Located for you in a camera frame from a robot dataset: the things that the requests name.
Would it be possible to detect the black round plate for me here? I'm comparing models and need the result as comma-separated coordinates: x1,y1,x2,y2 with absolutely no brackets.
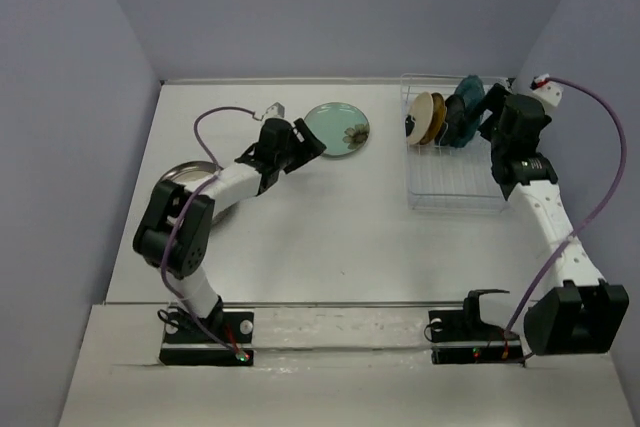
435,94,465,146

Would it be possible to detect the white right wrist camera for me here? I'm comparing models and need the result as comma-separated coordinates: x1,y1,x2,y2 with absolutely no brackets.
530,74,563,111

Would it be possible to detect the amber patterned plate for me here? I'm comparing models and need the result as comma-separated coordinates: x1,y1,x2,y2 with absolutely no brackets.
426,92,447,143

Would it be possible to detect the clear wire dish rack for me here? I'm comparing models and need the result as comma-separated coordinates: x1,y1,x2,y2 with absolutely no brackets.
400,73,507,214

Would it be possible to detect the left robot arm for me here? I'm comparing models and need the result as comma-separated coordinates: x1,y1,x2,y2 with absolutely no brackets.
133,117,326,342

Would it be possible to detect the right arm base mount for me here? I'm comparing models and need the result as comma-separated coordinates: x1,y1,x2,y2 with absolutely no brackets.
423,289,530,366

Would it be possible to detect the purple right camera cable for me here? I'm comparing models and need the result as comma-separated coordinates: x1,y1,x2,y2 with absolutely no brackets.
502,75,628,361

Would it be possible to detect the grey brown rimmed plate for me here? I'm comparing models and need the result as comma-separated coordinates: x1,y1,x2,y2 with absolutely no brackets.
157,160,237,232

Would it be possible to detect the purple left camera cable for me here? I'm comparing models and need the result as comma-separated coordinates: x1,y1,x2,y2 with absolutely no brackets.
160,105,264,353

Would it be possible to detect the cream plate with black spot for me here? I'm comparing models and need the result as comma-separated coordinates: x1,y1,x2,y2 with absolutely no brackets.
404,92,434,145

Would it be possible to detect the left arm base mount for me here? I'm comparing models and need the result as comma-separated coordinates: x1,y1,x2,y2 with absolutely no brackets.
156,306,254,367

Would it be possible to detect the teal scalloped plate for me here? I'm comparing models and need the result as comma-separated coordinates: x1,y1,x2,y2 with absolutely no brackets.
449,75,485,148

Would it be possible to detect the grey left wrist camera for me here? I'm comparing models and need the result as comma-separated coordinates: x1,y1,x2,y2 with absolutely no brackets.
253,102,285,122

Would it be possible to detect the light green flower plate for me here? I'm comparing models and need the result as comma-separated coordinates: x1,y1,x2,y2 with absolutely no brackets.
304,102,370,158

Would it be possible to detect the purple camera cable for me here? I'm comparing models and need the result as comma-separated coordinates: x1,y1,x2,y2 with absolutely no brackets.
160,105,264,353
502,75,628,361

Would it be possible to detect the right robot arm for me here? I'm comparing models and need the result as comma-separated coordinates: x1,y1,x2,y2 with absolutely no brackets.
476,76,629,356

